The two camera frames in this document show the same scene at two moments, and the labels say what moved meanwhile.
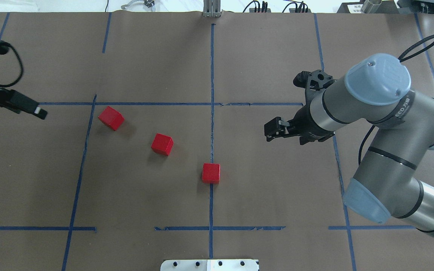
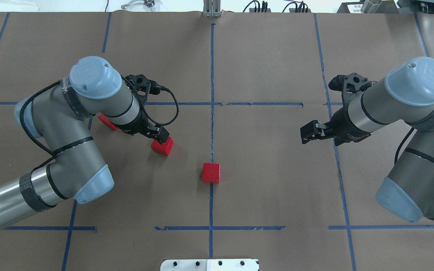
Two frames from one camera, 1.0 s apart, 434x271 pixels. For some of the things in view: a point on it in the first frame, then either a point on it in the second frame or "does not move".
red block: [162, 144] does not move
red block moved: [211, 173] does not move
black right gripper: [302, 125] → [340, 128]
